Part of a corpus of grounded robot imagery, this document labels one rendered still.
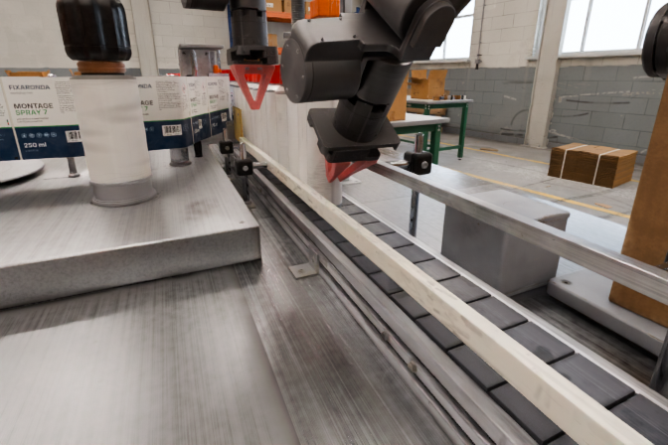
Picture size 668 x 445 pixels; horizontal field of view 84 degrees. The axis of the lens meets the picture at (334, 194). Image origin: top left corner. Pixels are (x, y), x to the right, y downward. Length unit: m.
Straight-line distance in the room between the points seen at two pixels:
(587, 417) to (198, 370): 0.27
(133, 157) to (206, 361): 0.36
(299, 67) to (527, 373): 0.28
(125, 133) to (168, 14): 7.78
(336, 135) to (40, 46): 7.91
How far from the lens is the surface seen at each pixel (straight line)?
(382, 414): 0.32
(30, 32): 8.26
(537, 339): 0.33
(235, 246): 0.50
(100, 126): 0.62
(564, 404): 0.24
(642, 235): 0.44
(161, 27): 8.32
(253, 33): 0.65
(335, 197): 0.53
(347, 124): 0.42
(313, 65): 0.33
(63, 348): 0.44
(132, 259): 0.49
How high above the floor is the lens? 1.07
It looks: 18 degrees down
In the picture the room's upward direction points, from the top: straight up
